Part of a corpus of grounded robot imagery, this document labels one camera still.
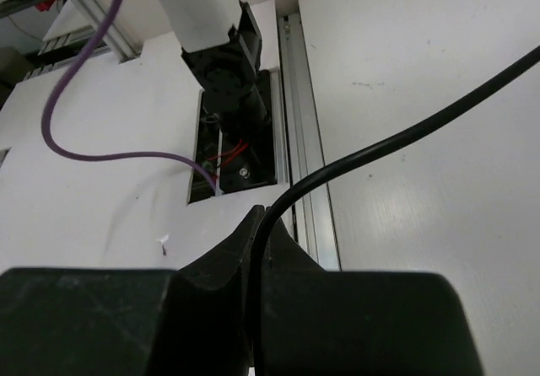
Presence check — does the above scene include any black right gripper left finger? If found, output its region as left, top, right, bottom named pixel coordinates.
left=1, top=210, right=257, bottom=375

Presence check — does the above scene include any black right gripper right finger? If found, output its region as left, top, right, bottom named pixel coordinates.
left=261, top=223, right=483, bottom=375

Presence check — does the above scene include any aluminium front table rail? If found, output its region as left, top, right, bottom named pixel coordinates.
left=278, top=13, right=341, bottom=271

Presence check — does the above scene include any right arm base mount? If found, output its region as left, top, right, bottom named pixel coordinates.
left=187, top=68, right=289, bottom=204

